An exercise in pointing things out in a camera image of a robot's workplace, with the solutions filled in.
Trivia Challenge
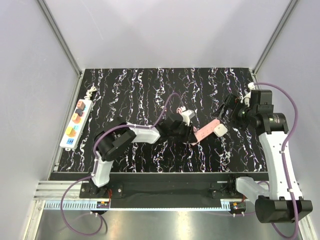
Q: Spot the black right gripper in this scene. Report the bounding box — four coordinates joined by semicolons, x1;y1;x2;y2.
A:
211;94;257;132

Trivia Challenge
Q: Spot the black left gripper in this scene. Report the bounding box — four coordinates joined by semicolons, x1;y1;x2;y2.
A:
168;121;197;145

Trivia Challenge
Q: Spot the white square plug adapter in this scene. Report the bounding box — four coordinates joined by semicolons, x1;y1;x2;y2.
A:
213;123;228;138

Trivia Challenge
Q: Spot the white power strip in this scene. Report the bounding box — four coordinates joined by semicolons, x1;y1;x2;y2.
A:
59;99;93;150

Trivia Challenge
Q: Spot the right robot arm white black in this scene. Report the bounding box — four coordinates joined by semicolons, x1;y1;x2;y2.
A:
217;90;313;224

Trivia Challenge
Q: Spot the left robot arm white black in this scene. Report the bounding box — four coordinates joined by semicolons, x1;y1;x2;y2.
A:
90;110;198;198

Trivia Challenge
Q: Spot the pink plug on strip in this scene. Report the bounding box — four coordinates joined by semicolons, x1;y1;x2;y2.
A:
76;100;85;109

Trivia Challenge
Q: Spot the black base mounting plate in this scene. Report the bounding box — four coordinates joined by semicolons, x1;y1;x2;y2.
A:
79;172;243;209

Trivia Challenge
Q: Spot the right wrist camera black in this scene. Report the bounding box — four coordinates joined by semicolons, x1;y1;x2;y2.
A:
249;89;273;111

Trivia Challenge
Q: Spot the white coiled power strip cable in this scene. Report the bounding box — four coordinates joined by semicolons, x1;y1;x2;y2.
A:
85;85;99;100

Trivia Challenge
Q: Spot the right aluminium frame post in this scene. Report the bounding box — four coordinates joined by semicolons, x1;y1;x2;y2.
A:
252;0;300;76

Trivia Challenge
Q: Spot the aluminium frame post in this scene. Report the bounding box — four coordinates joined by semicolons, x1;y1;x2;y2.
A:
252;0;300;76
36;0;83;78

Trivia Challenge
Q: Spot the left aluminium frame post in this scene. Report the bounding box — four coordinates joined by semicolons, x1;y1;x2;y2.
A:
36;0;83;78

